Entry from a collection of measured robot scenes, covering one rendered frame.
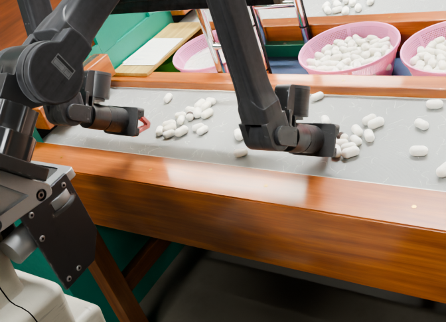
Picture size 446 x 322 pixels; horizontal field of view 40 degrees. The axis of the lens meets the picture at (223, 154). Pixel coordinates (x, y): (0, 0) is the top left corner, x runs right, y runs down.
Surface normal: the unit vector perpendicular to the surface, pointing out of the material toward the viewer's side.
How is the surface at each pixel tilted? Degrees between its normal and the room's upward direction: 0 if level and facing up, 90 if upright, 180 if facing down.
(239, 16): 83
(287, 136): 83
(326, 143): 51
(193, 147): 0
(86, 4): 80
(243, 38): 83
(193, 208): 90
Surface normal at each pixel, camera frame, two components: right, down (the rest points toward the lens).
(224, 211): -0.50, 0.61
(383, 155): -0.29, -0.79
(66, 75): 0.72, 0.05
